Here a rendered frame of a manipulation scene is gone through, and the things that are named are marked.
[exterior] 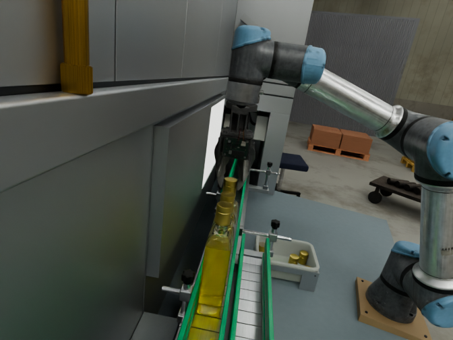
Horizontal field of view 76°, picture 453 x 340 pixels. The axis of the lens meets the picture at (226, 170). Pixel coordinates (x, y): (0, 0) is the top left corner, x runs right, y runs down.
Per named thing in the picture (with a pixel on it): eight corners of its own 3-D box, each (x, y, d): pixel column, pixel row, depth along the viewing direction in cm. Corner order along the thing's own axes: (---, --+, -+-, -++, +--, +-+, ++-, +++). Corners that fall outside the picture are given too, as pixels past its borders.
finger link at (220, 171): (207, 190, 69) (218, 154, 65) (210, 181, 74) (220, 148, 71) (220, 194, 69) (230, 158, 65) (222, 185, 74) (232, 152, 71)
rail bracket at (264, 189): (243, 195, 161) (249, 157, 154) (273, 201, 160) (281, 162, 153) (243, 200, 157) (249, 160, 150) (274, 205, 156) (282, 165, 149)
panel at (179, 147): (211, 161, 149) (220, 94, 138) (217, 162, 149) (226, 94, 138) (145, 276, 65) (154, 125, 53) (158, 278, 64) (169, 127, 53)
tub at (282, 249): (252, 250, 118) (256, 232, 116) (307, 260, 117) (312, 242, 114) (251, 279, 102) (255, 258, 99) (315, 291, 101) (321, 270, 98)
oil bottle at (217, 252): (200, 296, 74) (210, 223, 67) (222, 300, 74) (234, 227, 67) (196, 313, 69) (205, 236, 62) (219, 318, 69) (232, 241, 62)
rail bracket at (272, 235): (236, 245, 97) (242, 212, 93) (286, 255, 96) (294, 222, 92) (235, 251, 94) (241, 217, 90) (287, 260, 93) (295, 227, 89)
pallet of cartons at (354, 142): (365, 153, 693) (371, 133, 678) (369, 162, 605) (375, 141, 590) (307, 141, 732) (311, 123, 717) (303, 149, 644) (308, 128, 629)
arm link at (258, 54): (278, 27, 56) (234, 21, 56) (267, 86, 60) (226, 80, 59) (273, 33, 63) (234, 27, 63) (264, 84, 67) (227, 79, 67)
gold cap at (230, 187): (222, 191, 76) (224, 175, 75) (236, 193, 76) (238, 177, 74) (220, 196, 73) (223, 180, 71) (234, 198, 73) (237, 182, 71)
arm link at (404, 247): (408, 272, 100) (424, 239, 96) (433, 301, 87) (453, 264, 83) (374, 265, 99) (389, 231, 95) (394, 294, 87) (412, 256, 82)
